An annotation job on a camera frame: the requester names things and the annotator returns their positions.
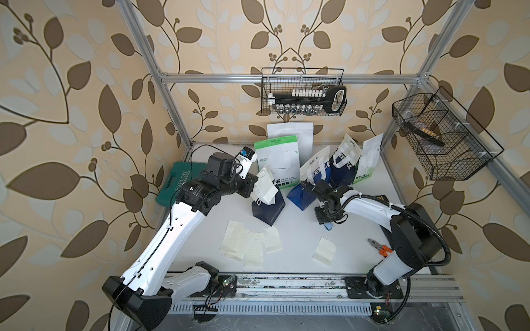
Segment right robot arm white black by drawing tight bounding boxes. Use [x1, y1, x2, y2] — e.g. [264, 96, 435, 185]
[302, 180, 451, 297]

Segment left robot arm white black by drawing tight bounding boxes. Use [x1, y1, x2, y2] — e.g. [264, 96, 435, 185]
[102, 147, 258, 330]

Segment dark navy bag right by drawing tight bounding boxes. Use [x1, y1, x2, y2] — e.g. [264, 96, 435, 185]
[330, 134, 362, 188]

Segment green white cool tea bag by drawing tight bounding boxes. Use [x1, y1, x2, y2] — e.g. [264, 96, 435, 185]
[254, 135, 300, 189]

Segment black yellow-labelled device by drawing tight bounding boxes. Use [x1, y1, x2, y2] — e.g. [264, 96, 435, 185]
[375, 195, 392, 208]

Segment green plastic tool case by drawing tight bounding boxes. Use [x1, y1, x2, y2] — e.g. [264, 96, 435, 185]
[155, 162, 206, 207]

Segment white green bag right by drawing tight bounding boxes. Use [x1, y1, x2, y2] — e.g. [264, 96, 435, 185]
[353, 134, 383, 183]

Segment white flat bag back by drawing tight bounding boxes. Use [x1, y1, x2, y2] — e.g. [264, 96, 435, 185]
[267, 122, 314, 165]

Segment black socket set holder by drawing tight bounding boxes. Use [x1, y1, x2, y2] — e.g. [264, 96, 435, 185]
[264, 86, 347, 116]

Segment object in right basket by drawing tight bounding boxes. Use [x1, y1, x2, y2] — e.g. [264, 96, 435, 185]
[404, 121, 445, 147]

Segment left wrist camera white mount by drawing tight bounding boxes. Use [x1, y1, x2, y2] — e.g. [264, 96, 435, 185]
[236, 146, 257, 179]

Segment blue takeaway bag white handles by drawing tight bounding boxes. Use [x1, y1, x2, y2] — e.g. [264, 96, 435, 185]
[287, 146, 331, 211]

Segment orange handled pliers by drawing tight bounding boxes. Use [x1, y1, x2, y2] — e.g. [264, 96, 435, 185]
[367, 239, 393, 258]

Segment back wire basket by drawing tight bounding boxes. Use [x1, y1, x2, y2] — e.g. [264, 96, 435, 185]
[260, 67, 347, 118]

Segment wire basket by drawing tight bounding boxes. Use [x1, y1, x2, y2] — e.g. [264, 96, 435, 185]
[392, 86, 505, 181]
[260, 67, 347, 118]

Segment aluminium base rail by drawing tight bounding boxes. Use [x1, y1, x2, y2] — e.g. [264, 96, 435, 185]
[119, 272, 465, 303]

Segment right wire basket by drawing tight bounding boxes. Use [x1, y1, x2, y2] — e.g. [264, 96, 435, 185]
[392, 86, 505, 181]

